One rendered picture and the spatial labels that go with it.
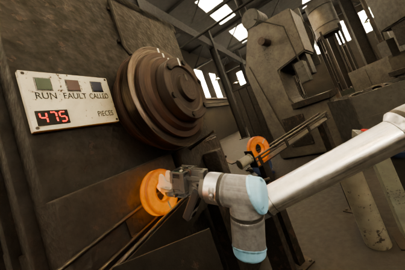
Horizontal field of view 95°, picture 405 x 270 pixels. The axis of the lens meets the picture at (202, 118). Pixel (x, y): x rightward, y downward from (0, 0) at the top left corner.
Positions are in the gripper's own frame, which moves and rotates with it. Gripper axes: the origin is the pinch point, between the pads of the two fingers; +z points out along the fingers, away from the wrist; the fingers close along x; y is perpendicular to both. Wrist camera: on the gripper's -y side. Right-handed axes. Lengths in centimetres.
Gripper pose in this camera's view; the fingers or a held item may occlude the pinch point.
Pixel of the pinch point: (158, 185)
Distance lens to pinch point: 72.2
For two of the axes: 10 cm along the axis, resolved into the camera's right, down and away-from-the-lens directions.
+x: -4.8, 1.1, -8.7
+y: -1.1, -9.9, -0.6
